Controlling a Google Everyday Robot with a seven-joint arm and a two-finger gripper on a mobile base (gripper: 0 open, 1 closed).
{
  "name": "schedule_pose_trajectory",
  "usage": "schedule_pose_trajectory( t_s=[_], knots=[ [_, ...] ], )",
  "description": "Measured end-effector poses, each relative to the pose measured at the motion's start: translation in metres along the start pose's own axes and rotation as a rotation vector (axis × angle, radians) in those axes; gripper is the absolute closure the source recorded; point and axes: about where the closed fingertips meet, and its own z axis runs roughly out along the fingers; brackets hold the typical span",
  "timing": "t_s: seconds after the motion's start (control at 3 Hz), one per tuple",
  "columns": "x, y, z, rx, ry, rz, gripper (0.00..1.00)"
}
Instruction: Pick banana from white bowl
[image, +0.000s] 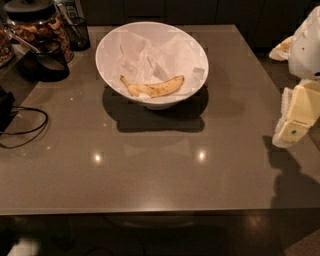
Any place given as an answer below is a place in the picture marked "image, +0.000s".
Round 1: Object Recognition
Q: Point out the black device at left edge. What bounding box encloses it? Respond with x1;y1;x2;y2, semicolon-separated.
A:
0;86;15;132

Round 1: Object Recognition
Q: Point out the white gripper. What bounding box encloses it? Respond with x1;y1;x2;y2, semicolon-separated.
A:
269;6;320;148

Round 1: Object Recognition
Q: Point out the yellow spotted banana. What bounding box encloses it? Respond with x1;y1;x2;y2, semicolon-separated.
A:
120;75;184;98

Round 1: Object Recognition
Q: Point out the black cable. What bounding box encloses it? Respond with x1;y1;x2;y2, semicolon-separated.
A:
0;106;49;150

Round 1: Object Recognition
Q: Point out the white crumpled paper liner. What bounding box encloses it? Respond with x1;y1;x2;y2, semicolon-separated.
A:
113;34;206;101

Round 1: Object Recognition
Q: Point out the white bowl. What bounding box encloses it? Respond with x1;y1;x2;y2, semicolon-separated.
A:
95;22;209;110

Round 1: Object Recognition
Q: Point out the silver utensil handle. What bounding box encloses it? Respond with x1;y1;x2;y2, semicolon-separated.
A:
5;28;41;54

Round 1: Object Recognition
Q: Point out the glass jar with snacks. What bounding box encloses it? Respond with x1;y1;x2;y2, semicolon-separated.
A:
3;0;73;62

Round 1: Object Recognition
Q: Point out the glass jar at left edge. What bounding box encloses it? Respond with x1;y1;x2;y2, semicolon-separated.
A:
0;22;15;67

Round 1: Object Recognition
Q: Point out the black mesh pen holder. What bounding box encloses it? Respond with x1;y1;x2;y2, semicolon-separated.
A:
64;17;90;51

